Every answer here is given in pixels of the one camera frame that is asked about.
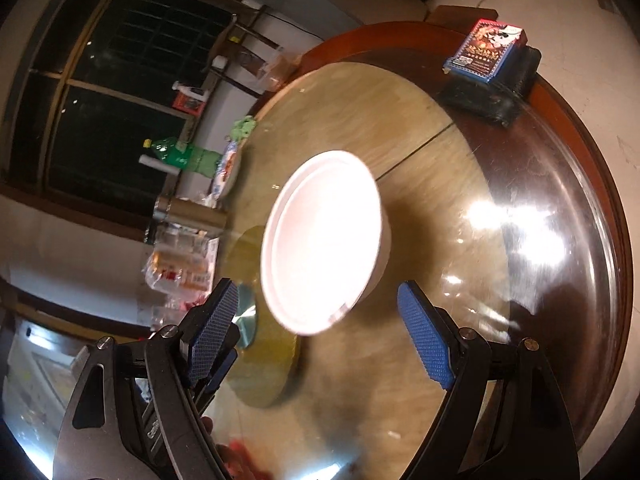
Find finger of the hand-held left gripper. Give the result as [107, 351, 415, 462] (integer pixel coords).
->
[192, 347, 240, 412]

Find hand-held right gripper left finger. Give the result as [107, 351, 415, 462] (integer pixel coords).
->
[52, 277, 242, 480]

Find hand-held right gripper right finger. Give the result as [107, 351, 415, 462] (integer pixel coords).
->
[396, 280, 582, 480]

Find white plastic bowl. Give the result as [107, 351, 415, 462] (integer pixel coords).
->
[259, 150, 392, 337]

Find shiny compact disc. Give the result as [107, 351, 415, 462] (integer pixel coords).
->
[234, 284, 259, 349]

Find clear plastic container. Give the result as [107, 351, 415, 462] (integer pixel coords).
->
[149, 294, 212, 332]

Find round gold mat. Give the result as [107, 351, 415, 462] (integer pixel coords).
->
[220, 225, 302, 407]

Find clear bag of cans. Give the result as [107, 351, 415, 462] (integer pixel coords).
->
[144, 229, 222, 297]

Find bronze metal flask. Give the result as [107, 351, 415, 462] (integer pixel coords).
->
[152, 195, 232, 237]

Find patterned plate with food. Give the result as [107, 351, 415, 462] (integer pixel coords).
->
[211, 139, 244, 199]

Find white cylinder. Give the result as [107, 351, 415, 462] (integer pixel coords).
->
[138, 154, 179, 176]

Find green plastic bottle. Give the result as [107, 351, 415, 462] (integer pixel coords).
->
[142, 137, 222, 177]

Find green cloth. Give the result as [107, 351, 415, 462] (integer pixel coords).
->
[227, 115, 259, 142]

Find small red box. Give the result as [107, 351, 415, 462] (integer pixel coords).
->
[172, 95, 206, 114]

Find white pump bottle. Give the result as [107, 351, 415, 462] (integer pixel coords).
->
[172, 80, 209, 102]

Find black box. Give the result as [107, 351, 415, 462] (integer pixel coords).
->
[439, 46, 544, 129]

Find dark window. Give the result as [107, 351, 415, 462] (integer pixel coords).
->
[9, 0, 242, 212]

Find colourful printed box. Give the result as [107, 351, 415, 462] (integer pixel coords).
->
[442, 18, 529, 86]

